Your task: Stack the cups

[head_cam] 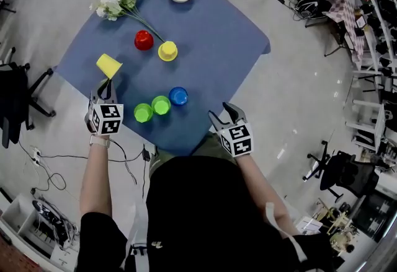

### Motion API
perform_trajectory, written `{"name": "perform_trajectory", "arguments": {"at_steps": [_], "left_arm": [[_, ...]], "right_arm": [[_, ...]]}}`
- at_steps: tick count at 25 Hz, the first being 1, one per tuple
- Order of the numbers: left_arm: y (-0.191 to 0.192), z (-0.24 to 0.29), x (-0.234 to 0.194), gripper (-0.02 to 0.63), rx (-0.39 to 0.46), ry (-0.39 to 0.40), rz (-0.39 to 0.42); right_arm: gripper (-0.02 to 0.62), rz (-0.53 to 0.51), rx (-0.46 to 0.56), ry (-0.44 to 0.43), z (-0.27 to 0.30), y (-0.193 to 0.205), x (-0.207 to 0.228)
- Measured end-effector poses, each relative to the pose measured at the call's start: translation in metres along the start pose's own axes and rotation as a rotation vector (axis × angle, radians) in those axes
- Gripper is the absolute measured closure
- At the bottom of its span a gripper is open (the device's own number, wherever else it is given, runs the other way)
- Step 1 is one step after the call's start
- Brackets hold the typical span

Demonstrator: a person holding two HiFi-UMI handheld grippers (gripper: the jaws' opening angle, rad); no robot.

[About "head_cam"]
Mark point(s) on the white storage box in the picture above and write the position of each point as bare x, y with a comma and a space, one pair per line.
28, 230

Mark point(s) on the blue tablecloth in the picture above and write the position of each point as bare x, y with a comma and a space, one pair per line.
211, 57

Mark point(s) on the blue plastic cup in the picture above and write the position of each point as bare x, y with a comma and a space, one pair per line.
178, 96

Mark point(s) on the person's olive trousers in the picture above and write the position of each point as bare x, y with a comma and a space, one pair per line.
214, 145

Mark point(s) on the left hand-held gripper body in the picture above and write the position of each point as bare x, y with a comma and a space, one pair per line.
107, 119

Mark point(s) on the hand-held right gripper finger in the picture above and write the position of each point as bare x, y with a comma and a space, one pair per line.
217, 119
233, 111

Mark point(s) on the person's left forearm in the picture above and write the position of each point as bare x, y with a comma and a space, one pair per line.
94, 178

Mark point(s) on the person's right forearm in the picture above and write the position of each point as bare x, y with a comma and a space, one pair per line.
263, 190

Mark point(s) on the person's black shirt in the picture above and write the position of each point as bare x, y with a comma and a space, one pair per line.
201, 218

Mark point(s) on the checkered cloth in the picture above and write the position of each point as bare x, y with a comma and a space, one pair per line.
349, 20

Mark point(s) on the black office chair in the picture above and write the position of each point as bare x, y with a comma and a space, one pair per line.
14, 100
347, 173

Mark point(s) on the yellow plastic cup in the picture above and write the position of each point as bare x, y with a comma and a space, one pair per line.
108, 65
167, 50

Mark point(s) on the white shelf rack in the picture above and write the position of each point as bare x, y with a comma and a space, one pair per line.
376, 85

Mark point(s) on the white artificial flower bunch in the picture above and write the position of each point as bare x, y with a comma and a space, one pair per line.
118, 2

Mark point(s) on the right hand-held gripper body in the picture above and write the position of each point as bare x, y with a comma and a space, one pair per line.
237, 140

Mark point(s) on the red plastic cup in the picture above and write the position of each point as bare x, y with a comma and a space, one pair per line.
144, 40

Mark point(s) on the green plastic cup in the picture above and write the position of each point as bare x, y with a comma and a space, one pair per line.
161, 105
143, 112

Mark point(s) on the black power adapter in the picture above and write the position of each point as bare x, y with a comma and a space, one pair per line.
145, 153

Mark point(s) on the white power strip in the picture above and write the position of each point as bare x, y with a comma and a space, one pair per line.
36, 155

